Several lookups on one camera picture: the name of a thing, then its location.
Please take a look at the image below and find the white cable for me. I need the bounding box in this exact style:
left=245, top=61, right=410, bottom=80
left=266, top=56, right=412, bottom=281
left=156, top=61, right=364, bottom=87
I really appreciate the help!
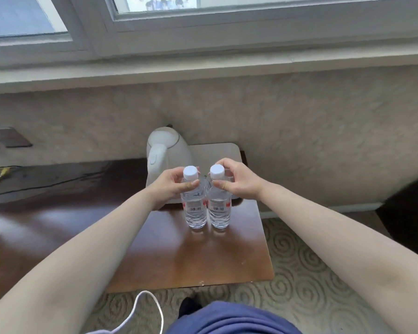
left=85, top=290, right=165, bottom=334

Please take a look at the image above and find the person's left hand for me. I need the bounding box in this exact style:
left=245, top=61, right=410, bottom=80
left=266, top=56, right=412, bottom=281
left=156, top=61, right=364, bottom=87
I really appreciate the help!
left=146, top=166, right=201, bottom=211

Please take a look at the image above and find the person's right forearm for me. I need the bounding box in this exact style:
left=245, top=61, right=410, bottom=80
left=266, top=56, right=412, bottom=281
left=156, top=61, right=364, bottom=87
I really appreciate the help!
left=257, top=182, right=418, bottom=334

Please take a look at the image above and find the person's blue clothing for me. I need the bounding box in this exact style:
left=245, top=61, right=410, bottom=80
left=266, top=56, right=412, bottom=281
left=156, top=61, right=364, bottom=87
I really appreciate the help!
left=163, top=301, right=304, bottom=334

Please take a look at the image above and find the clear water bottle white cap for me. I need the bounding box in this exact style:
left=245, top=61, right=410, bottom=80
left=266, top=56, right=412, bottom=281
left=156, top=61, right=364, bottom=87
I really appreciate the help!
left=206, top=163, right=233, bottom=230
left=180, top=165, right=209, bottom=230

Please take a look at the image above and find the pale stone window sill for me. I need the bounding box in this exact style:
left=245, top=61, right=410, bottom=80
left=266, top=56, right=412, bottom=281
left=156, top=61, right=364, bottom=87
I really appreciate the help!
left=0, top=47, right=418, bottom=97

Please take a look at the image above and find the person's black shoe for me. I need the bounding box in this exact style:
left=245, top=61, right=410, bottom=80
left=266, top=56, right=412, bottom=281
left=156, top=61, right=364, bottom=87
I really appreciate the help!
left=177, top=296, right=203, bottom=319

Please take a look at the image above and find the brown wooden table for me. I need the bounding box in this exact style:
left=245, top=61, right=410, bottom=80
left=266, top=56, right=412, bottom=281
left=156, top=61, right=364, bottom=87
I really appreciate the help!
left=0, top=158, right=276, bottom=304

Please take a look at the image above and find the white tray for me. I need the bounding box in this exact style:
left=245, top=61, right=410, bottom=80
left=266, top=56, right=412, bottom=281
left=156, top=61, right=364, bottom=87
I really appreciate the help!
left=145, top=142, right=243, bottom=206

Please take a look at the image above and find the black cable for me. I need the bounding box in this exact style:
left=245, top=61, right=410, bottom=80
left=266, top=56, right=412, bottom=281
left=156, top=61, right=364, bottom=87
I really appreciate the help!
left=0, top=164, right=113, bottom=199

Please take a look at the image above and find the person's left forearm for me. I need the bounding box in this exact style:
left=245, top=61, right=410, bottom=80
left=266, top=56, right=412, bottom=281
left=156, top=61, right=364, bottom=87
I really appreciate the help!
left=0, top=189, right=169, bottom=334

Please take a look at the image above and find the white electric kettle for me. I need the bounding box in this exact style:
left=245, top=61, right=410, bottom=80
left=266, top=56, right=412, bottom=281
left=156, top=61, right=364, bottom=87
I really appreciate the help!
left=146, top=125, right=196, bottom=193

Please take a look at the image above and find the dark wall socket plate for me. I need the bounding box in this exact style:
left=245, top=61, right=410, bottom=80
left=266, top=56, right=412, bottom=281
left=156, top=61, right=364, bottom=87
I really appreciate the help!
left=0, top=127, right=33, bottom=148

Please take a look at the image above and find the grey window frame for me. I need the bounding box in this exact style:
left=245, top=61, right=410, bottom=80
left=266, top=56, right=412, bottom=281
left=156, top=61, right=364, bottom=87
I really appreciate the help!
left=0, top=0, right=418, bottom=68

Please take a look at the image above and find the person's right hand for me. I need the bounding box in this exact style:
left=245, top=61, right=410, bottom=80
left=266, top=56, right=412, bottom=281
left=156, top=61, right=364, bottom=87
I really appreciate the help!
left=210, top=157, right=266, bottom=201

